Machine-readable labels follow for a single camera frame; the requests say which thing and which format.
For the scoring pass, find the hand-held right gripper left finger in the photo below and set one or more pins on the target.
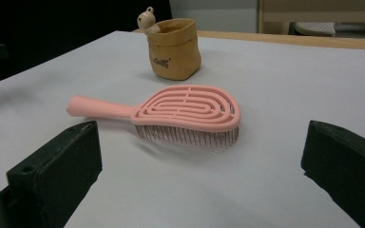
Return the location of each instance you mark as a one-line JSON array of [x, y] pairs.
[[57, 171]]

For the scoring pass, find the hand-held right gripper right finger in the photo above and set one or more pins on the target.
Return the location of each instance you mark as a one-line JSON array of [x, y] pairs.
[[348, 171]]

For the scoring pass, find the pink hairbrush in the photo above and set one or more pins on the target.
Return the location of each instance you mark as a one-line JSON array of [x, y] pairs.
[[187, 107]]

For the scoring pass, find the tan paper storage pot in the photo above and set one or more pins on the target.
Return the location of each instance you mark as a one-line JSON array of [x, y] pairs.
[[177, 53]]

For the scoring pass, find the white table mat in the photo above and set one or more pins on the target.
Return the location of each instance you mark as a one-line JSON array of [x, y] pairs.
[[266, 95]]

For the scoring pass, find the black curtain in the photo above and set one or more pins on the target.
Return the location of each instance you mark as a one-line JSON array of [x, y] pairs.
[[44, 31]]

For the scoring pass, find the grey plastic base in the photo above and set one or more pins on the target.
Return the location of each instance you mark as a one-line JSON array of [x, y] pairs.
[[315, 28]]

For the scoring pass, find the light wooden desk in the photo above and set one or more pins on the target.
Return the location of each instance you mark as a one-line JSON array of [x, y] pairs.
[[323, 9]]

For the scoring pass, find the small beige bear figurine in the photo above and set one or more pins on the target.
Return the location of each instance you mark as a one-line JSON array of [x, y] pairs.
[[146, 20]]

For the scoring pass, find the white cabinet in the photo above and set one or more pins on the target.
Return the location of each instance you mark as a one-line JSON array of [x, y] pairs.
[[215, 19]]

